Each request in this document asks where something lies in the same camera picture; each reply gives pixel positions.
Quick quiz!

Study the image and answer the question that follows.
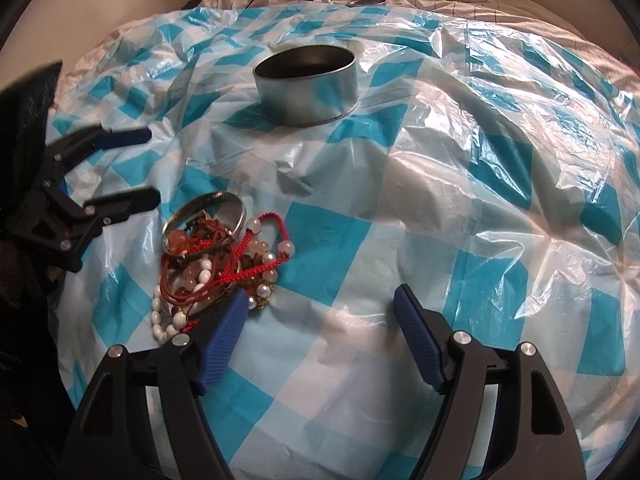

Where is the blue checkered plastic sheet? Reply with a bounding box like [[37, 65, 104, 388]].
[[45, 0, 640, 480]]

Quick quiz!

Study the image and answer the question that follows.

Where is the thin red cord bracelet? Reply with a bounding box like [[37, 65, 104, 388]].
[[162, 237, 238, 333]]

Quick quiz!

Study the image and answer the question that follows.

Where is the silver bangle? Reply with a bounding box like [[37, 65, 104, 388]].
[[162, 191, 248, 261]]

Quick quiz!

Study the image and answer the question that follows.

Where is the round metal tin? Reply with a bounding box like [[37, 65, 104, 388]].
[[252, 44, 360, 127]]

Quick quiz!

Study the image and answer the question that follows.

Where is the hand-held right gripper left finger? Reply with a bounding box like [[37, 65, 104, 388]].
[[57, 290, 251, 480]]

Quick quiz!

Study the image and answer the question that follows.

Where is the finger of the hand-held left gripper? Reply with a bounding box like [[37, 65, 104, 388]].
[[12, 186, 162, 273], [30, 126, 152, 196]]

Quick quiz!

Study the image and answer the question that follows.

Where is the pink translucent bead bracelet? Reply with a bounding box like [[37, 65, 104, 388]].
[[165, 230, 211, 291]]

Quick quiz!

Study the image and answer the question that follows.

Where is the red braided bead bracelet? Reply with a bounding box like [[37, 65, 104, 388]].
[[234, 212, 296, 293]]

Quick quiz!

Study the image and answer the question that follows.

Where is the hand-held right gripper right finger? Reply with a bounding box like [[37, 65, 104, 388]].
[[392, 284, 586, 480]]

